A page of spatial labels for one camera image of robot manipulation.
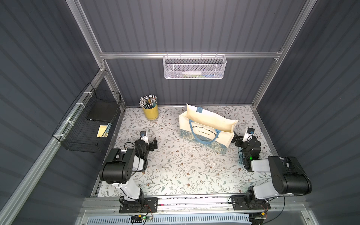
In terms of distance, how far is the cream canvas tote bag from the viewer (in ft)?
2.68

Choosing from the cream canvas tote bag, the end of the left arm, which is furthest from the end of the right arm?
the end of the left arm

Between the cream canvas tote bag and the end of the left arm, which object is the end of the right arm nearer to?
the cream canvas tote bag
